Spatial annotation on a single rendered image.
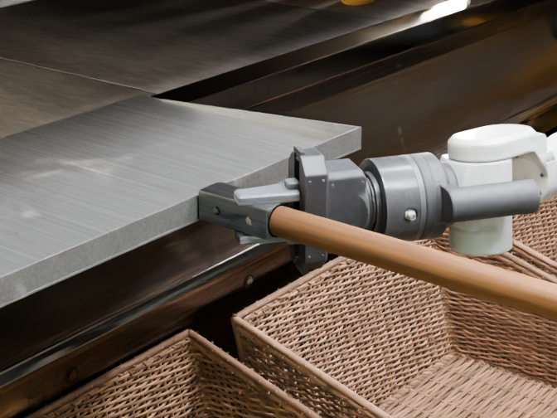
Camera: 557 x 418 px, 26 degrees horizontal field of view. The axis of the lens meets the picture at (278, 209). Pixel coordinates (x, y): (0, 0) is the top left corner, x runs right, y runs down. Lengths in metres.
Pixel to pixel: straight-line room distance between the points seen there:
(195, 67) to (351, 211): 0.66
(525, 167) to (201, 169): 0.36
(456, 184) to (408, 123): 0.90
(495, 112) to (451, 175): 1.14
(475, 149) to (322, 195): 0.17
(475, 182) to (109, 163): 0.42
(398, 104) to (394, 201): 0.92
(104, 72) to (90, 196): 0.52
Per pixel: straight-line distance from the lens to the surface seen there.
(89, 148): 1.43
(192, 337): 1.71
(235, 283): 1.79
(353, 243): 1.10
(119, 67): 1.80
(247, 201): 1.16
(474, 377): 2.16
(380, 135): 2.04
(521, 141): 1.26
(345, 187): 1.17
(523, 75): 2.48
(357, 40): 1.96
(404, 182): 1.19
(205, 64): 1.81
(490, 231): 1.24
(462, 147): 1.23
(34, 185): 1.33
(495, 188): 1.20
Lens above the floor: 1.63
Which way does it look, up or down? 21 degrees down
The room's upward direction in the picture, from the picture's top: straight up
